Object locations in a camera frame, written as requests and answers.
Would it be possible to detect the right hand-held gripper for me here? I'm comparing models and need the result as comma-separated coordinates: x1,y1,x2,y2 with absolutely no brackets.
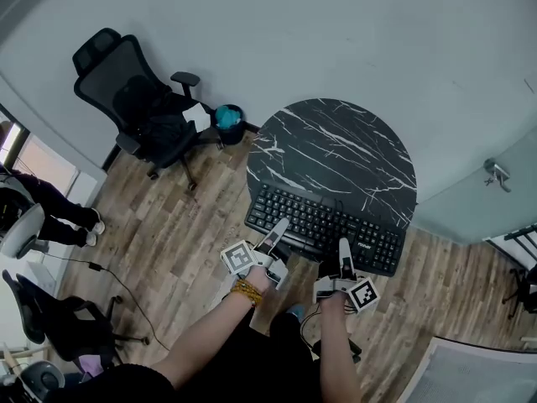
314,237,381,314

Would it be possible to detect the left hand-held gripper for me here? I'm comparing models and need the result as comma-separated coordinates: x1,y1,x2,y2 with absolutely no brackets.
220,217,290,291

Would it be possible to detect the black keyboard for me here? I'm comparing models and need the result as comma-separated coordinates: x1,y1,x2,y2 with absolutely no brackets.
243,179,407,277

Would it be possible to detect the person's right forearm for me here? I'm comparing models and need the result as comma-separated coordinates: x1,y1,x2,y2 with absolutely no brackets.
318,294,362,403

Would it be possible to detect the person's left forearm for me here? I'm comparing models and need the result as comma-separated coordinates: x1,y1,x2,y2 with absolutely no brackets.
150,294,257,390

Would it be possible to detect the person's left hand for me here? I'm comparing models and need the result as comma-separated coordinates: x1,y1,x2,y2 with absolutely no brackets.
247,265,273,293

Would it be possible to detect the black floor device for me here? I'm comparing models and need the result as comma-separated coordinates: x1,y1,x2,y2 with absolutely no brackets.
312,338,362,364

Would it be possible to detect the black waste bin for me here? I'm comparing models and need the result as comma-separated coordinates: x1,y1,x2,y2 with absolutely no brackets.
213,104,247,145

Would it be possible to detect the round black marble table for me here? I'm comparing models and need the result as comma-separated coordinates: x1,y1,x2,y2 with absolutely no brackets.
245,97,419,233

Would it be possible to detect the frosted glass door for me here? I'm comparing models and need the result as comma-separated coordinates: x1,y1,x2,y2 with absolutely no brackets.
414,126,537,245

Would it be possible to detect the teal bin bag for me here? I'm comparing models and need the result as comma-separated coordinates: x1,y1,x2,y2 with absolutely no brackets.
214,105,243,129

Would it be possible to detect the person's black clothing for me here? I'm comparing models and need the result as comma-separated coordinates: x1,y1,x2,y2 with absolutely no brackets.
44,312,324,403

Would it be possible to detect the white paper sheet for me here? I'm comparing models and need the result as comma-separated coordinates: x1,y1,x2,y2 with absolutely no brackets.
182,103,211,133

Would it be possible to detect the grey textured panel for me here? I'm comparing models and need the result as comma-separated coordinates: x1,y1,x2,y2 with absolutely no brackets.
404,336,537,403

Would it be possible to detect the black metal railing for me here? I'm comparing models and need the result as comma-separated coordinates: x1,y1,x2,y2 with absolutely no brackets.
482,222,537,264

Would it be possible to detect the black chair with white label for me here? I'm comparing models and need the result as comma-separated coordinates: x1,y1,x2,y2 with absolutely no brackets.
501,262,537,321

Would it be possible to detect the black low-back office chair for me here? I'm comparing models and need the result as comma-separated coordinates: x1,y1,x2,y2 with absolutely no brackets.
2,269,150,367

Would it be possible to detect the purple cloth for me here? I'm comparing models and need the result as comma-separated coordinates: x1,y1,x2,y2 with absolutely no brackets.
79,354,105,379

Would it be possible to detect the black mesh office chair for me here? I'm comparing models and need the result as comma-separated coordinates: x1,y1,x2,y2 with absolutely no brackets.
71,27,223,191

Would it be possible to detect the white round device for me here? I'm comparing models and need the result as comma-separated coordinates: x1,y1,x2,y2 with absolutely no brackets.
0,202,45,259

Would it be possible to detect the grey round fan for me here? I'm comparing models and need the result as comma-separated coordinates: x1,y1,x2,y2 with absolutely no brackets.
18,361,66,403

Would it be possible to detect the orange bead bracelet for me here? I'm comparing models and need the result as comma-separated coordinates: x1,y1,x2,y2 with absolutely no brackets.
232,278,264,308

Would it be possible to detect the metal door handle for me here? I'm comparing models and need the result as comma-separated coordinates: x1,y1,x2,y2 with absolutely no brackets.
482,157,513,193

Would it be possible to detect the black power cable with adapter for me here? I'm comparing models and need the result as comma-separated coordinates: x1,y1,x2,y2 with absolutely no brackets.
37,249,171,352

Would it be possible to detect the window with dark frame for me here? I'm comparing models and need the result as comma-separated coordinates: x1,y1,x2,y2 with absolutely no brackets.
0,102,81,203

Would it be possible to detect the light wooden frame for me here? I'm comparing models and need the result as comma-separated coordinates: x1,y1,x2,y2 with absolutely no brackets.
0,342,45,373

